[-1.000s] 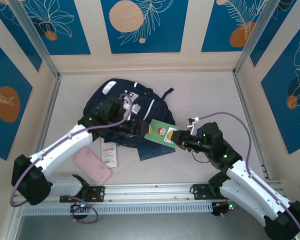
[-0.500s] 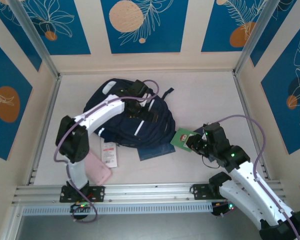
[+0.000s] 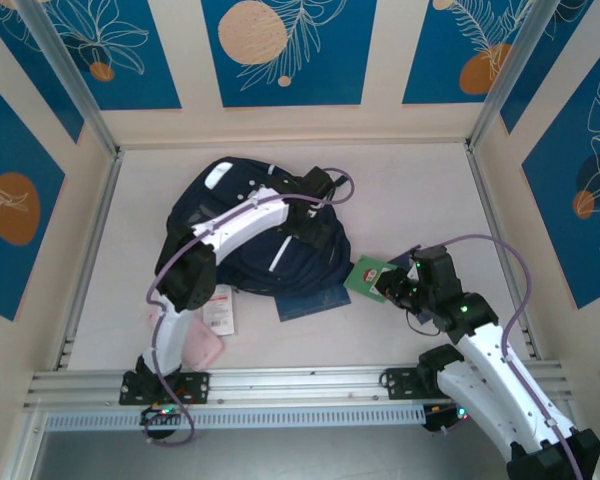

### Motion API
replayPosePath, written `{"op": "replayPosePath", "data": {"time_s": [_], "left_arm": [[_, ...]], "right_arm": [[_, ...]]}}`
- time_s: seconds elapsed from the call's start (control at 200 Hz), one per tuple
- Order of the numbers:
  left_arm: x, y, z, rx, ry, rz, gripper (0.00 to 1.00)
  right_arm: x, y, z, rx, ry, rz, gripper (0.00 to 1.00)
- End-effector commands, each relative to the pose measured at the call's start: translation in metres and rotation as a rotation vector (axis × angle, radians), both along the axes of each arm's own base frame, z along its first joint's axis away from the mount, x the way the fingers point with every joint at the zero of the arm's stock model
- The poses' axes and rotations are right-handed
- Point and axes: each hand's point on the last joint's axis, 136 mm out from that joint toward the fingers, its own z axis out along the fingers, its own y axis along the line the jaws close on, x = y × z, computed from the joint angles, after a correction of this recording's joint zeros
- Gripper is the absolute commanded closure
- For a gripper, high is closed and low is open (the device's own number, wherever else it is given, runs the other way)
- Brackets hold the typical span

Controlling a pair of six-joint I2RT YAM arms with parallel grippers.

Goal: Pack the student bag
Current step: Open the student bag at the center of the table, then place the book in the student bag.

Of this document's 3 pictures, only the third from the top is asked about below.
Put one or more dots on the pink pencil case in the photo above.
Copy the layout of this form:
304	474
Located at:
202	347

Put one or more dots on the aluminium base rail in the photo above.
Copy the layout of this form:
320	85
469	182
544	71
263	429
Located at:
290	385

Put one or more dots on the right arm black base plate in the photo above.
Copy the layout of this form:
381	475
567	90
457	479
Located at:
400	382

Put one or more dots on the long white red-print packet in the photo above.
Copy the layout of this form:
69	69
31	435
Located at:
219	310

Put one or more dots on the green booklet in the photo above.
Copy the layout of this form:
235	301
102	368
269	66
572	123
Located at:
362	277

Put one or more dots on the blue book with yellow label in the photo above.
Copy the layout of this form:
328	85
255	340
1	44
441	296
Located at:
310	302

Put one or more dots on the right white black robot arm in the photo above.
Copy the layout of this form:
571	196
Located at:
485	360

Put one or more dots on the aluminium table side rail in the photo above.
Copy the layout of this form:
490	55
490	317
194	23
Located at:
485	200
102	210

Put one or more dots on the navy blue backpack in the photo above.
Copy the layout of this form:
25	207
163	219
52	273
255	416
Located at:
305	275

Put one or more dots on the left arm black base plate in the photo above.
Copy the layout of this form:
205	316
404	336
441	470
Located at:
195	387

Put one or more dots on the aluminium corner post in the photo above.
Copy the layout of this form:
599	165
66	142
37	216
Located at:
515	75
70	80

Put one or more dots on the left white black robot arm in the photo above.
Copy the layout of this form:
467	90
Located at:
240	225

